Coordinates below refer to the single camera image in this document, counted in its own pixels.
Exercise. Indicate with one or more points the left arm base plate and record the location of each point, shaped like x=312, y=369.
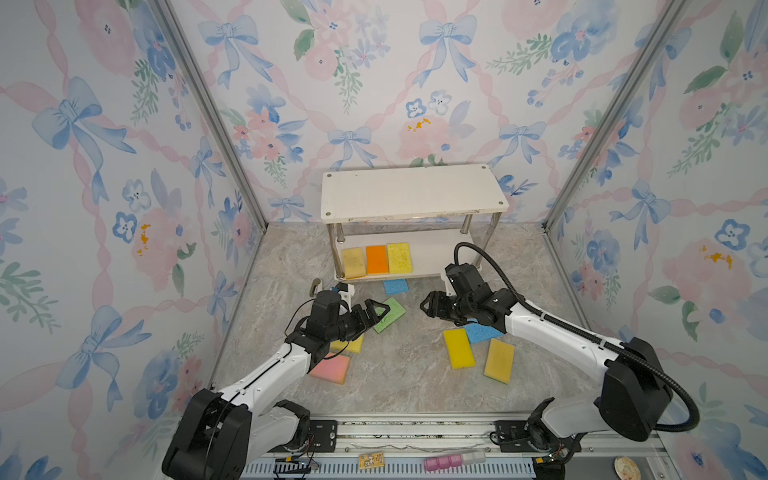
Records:
x=318, y=436

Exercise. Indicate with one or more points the right corner metal post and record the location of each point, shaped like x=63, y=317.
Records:
x=659, y=34

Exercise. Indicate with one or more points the yellow green-backed sponge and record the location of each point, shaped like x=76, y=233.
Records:
x=500, y=361

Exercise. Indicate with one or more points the white two-tier shelf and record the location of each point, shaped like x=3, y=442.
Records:
x=405, y=194

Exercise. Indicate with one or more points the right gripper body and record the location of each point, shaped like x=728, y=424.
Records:
x=464, y=310

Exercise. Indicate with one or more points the yellow sponge left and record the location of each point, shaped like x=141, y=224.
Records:
x=354, y=346

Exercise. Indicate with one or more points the blue sponge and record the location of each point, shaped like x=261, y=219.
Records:
x=478, y=333
x=395, y=286

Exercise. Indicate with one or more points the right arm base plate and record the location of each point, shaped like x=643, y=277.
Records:
x=517, y=436

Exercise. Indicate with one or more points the small circuit board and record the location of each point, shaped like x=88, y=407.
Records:
x=369, y=461

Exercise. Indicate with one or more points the round patterned disc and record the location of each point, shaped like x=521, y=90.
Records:
x=626, y=469

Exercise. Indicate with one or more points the yellow cellulose sponge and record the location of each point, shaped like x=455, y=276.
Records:
x=399, y=258

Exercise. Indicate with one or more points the pale yellow orange-backed sponge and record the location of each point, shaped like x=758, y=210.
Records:
x=354, y=263

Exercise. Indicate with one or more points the bright yellow sponge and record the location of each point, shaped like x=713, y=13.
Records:
x=459, y=349

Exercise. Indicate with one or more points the corner metal post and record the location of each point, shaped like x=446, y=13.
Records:
x=179, y=45
x=659, y=34

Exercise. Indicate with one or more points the orange sponge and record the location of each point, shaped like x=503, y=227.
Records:
x=377, y=260

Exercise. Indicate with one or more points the pink sponge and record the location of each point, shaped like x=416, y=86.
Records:
x=333, y=370

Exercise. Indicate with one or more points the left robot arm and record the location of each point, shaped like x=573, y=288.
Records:
x=221, y=432

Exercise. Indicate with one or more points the green sponge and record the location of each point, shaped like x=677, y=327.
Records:
x=395, y=312

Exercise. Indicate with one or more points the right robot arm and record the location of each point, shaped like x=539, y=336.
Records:
x=631, y=396

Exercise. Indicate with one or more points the left corner metal post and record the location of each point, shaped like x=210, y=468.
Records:
x=179, y=45

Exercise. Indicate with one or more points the pink block strip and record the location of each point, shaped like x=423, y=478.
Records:
x=456, y=460

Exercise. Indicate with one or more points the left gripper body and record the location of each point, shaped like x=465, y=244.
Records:
x=348, y=326

